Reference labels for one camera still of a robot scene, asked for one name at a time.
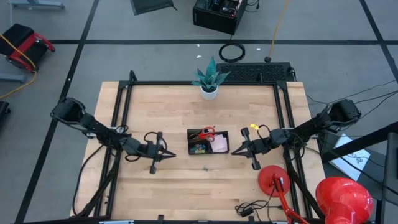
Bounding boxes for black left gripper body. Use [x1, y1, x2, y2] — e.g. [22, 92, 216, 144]
[145, 131, 164, 175]

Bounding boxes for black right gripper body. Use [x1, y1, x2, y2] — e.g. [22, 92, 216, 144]
[240, 126, 272, 171]

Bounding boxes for pink sticky note pad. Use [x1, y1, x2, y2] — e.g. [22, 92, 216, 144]
[214, 136, 229, 153]
[210, 134, 226, 151]

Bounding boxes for red-handled scissors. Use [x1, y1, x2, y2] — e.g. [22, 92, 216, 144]
[198, 126, 216, 143]

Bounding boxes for black mesh desk organizer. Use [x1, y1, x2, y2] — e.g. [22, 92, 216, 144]
[187, 128, 231, 156]

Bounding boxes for red desk lamp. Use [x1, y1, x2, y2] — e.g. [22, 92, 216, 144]
[257, 164, 374, 224]

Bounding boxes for green plant in white pot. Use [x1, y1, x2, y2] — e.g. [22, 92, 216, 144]
[190, 55, 233, 101]

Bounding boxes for black keyboard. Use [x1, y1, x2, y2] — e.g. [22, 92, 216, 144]
[215, 62, 296, 83]

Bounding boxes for white book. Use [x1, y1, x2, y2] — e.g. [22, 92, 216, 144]
[328, 133, 371, 182]

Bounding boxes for black diagonal beam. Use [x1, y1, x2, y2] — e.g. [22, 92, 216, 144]
[320, 120, 398, 163]

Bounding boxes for dark grey side table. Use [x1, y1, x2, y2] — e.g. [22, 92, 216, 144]
[322, 130, 398, 224]

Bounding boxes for black computer case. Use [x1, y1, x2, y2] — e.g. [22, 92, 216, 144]
[192, 0, 249, 35]

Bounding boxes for black chair base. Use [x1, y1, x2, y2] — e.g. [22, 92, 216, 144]
[0, 101, 12, 125]

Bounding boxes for grey table foot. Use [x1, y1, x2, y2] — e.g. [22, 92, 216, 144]
[9, 0, 66, 11]
[0, 73, 27, 84]

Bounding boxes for red and black rolling seat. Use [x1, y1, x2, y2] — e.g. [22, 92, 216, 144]
[0, 23, 56, 74]

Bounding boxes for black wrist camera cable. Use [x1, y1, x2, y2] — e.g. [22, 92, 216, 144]
[124, 131, 169, 163]

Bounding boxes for black lamp cable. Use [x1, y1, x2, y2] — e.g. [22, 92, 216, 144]
[234, 185, 285, 224]

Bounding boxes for coiled black cable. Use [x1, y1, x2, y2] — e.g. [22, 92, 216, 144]
[218, 42, 246, 63]

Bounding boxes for yellow cable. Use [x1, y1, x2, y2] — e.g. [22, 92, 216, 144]
[264, 0, 290, 63]
[0, 33, 37, 98]

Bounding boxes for thin black floor cable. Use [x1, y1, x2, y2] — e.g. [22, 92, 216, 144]
[306, 79, 398, 106]

